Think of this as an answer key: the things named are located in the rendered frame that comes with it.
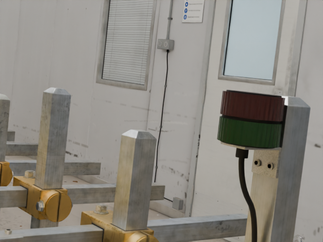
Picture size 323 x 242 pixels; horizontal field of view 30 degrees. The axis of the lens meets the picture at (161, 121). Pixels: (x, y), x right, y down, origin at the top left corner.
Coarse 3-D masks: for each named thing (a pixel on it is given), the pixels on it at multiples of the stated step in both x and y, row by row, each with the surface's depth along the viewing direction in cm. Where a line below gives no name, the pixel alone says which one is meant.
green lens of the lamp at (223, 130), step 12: (228, 120) 56; (228, 132) 56; (240, 132) 55; (252, 132) 55; (264, 132) 55; (276, 132) 56; (240, 144) 55; (252, 144) 55; (264, 144) 56; (276, 144) 57
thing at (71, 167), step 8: (8, 160) 129; (16, 160) 130; (24, 160) 131; (32, 160) 132; (72, 160) 138; (80, 160) 140; (88, 160) 141; (16, 168) 128; (24, 168) 129; (32, 168) 130; (64, 168) 135; (72, 168) 136; (80, 168) 137; (88, 168) 139; (96, 168) 140
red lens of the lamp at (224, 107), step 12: (228, 96) 56; (240, 96) 55; (252, 96) 55; (264, 96) 55; (228, 108) 56; (240, 108) 55; (252, 108) 55; (264, 108) 55; (276, 108) 56; (264, 120) 55; (276, 120) 56
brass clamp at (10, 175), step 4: (0, 164) 118; (4, 164) 119; (8, 164) 121; (0, 168) 118; (4, 168) 119; (8, 168) 119; (0, 172) 119; (4, 172) 119; (8, 172) 119; (12, 172) 121; (0, 176) 119; (4, 176) 119; (8, 176) 120; (12, 176) 121; (0, 180) 119; (4, 180) 119; (8, 180) 120; (0, 184) 119; (4, 184) 119; (8, 184) 120
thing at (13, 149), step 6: (6, 144) 152; (12, 144) 153; (18, 144) 154; (24, 144) 156; (30, 144) 157; (36, 144) 158; (6, 150) 153; (12, 150) 154; (18, 150) 155; (24, 150) 156; (30, 150) 157; (36, 150) 158
